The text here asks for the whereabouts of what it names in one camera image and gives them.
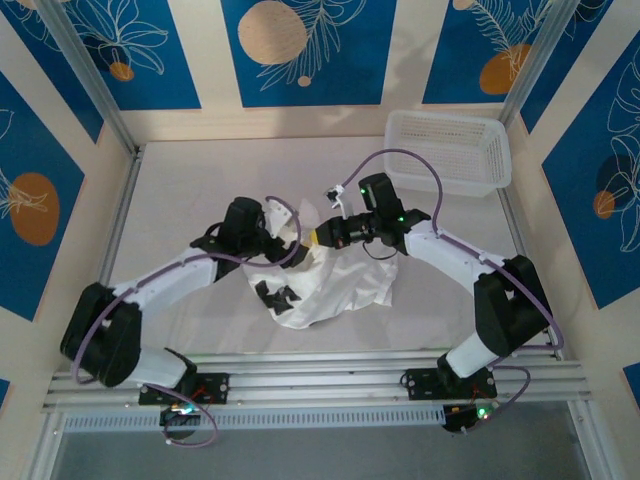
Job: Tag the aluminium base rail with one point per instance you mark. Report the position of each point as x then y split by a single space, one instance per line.
310 375

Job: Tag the white t-shirt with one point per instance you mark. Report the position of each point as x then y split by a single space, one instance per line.
340 285

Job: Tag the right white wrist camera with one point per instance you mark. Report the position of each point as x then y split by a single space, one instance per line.
340 195

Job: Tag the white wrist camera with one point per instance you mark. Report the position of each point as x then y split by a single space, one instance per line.
277 215
340 195

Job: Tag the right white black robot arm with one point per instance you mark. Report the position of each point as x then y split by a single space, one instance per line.
505 305

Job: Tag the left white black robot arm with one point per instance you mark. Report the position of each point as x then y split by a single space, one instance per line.
170 280

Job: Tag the aluminium frame post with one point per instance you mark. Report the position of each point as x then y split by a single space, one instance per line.
90 75
535 60

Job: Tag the white plastic mesh basket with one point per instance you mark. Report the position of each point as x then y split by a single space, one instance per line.
450 145

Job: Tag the aluminium table side rail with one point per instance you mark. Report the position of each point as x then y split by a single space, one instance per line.
122 210
515 225

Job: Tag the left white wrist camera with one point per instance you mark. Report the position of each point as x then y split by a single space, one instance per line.
277 215

